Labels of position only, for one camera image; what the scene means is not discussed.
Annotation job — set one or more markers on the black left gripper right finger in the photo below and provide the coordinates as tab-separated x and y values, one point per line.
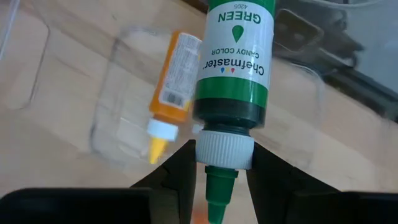
286	193

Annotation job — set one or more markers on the green candy colour bottle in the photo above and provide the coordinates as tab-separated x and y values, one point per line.
233	93

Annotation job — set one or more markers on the orange bottle yellow tip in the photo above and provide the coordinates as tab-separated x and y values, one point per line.
174	93

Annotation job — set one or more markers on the red small bottle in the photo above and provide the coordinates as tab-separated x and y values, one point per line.
199	218

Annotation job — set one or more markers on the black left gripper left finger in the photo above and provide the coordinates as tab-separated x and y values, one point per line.
174	186

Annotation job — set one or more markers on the dark square box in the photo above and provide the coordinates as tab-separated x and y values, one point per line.
295	34

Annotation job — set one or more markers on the clear plastic bin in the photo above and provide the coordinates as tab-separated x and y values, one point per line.
77	77

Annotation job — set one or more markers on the black aluminium table frame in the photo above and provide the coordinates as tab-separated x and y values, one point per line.
367	93

